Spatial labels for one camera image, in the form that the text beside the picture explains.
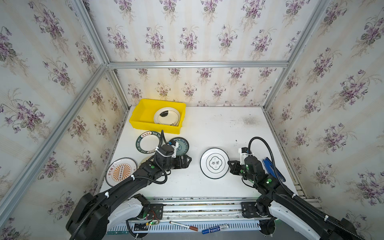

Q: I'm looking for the dark blue floral plate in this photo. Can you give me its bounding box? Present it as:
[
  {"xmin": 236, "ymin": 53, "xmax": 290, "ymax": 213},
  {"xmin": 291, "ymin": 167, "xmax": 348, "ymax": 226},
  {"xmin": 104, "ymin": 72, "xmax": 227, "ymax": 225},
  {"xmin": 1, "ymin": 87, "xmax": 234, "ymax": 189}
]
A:
[{"xmin": 169, "ymin": 137, "xmax": 190, "ymax": 157}]

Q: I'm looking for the white plate black flower outline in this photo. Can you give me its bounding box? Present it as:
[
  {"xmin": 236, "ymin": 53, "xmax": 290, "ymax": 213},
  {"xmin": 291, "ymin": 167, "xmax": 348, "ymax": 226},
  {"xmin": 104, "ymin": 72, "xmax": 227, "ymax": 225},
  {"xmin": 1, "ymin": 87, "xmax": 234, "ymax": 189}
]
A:
[{"xmin": 200, "ymin": 148, "xmax": 229, "ymax": 180}]

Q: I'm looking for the green rim lettered plate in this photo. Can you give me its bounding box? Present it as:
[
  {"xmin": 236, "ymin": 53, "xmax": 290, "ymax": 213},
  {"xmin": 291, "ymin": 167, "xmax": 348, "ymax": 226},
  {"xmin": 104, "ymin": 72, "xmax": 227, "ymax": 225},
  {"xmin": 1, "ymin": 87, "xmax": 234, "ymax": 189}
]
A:
[{"xmin": 135, "ymin": 131, "xmax": 161, "ymax": 154}]

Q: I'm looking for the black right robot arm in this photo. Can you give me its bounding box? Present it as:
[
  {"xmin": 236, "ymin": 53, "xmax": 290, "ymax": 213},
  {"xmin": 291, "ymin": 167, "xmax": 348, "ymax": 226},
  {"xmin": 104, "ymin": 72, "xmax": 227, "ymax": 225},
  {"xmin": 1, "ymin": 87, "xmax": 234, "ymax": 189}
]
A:
[{"xmin": 228, "ymin": 137, "xmax": 363, "ymax": 240}]

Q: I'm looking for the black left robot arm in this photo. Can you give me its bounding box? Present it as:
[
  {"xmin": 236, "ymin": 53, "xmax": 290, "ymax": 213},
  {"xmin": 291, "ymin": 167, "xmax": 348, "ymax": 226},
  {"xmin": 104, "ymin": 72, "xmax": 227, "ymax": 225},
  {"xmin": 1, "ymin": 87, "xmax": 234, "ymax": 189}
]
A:
[{"xmin": 66, "ymin": 132, "xmax": 192, "ymax": 240}]

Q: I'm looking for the yellow plastic bin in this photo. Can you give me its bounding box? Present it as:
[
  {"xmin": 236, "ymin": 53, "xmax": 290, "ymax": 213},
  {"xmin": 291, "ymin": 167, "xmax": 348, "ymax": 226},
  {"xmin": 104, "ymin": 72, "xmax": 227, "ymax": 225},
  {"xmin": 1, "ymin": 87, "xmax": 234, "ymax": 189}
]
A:
[{"xmin": 129, "ymin": 99, "xmax": 187, "ymax": 135}]

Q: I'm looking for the blue flat tool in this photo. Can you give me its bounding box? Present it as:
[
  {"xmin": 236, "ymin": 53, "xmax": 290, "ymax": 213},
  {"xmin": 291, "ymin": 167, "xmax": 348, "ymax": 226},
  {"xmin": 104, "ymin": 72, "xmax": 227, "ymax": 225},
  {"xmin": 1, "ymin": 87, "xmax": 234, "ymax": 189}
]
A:
[{"xmin": 263, "ymin": 157, "xmax": 286, "ymax": 183}]

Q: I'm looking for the orange sunburst plate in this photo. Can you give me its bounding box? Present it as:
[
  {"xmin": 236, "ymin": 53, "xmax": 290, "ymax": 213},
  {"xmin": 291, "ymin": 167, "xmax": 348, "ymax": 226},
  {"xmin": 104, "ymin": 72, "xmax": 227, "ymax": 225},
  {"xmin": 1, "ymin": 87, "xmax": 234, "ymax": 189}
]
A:
[{"xmin": 105, "ymin": 158, "xmax": 138, "ymax": 187}]

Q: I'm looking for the blue marker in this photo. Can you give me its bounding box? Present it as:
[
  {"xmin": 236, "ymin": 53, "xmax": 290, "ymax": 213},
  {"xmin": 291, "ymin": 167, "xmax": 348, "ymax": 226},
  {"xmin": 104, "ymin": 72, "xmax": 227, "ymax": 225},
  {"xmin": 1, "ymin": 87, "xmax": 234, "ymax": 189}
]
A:
[{"xmin": 202, "ymin": 224, "xmax": 229, "ymax": 235}]

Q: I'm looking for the red capped marker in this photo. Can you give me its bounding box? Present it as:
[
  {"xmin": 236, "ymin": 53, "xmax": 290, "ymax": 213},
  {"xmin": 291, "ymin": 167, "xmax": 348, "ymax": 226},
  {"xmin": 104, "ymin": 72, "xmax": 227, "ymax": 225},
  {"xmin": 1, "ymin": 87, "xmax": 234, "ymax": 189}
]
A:
[{"xmin": 169, "ymin": 221, "xmax": 199, "ymax": 232}]

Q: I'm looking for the aluminium rail base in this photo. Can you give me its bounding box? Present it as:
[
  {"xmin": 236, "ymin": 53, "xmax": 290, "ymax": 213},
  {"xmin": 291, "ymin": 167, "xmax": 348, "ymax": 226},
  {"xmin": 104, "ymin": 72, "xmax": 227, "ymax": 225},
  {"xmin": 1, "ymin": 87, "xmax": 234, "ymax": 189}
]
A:
[{"xmin": 104, "ymin": 196, "xmax": 331, "ymax": 235}]

